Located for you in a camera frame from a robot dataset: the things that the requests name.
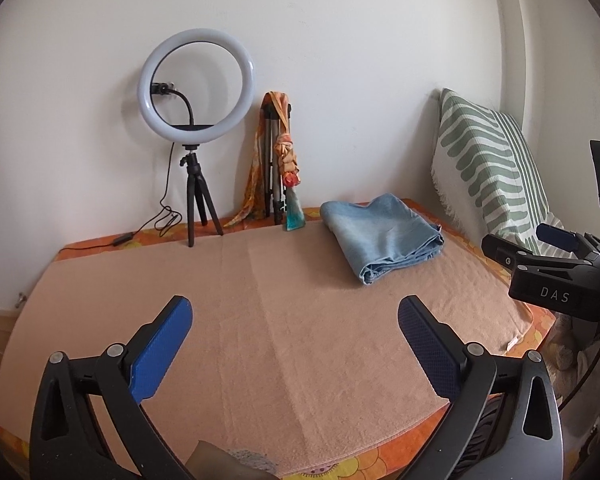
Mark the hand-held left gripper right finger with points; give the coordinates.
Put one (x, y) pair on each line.
(430, 350)

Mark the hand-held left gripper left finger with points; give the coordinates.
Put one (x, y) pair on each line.
(160, 350)

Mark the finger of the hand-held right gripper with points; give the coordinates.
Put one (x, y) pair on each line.
(555, 236)
(500, 247)

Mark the blue denim pants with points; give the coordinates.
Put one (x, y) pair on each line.
(380, 240)

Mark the green white striped pillow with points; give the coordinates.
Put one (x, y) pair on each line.
(480, 160)

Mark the beige blanket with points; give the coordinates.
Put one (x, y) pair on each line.
(280, 335)

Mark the small black tripod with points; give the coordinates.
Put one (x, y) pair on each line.
(192, 195)

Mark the folded grey tripod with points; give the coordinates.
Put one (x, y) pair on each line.
(270, 160)

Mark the orange patterned scarf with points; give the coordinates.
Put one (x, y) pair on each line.
(286, 152)

